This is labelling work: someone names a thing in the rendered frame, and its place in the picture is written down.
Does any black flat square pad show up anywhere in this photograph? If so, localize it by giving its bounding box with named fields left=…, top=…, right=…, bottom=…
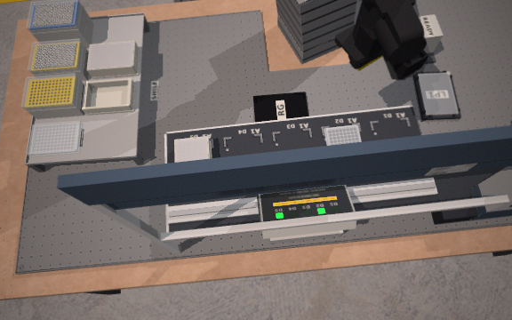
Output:
left=253, top=92, right=308, bottom=123

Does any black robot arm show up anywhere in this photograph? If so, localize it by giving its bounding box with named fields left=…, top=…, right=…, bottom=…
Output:
left=355, top=0, right=429, bottom=80

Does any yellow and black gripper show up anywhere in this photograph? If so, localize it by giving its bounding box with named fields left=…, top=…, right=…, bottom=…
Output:
left=335, top=13, right=383, bottom=71

